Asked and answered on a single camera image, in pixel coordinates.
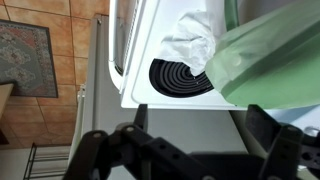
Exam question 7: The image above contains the black coil stove burner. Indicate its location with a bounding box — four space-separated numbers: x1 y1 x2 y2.
148 58 215 99

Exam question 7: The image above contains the grey patterned floor rug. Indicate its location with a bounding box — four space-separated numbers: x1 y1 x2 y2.
0 19 59 98

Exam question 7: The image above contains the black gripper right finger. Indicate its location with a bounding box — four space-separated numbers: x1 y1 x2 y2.
245 104 320 180

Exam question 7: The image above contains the black wire rack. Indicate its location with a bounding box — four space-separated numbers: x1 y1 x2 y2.
23 142 72 180

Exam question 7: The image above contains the white serviette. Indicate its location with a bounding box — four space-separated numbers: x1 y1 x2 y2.
156 9 218 77

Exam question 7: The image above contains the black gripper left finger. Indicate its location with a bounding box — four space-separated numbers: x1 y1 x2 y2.
63 103 214 180

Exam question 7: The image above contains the beige wooden furniture edge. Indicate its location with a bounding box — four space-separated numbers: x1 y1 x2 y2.
0 83 14 118

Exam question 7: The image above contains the white electric stove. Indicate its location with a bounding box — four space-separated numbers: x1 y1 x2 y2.
108 0 320 111

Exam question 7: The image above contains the green bin lid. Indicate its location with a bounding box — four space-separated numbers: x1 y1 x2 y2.
204 0 320 110

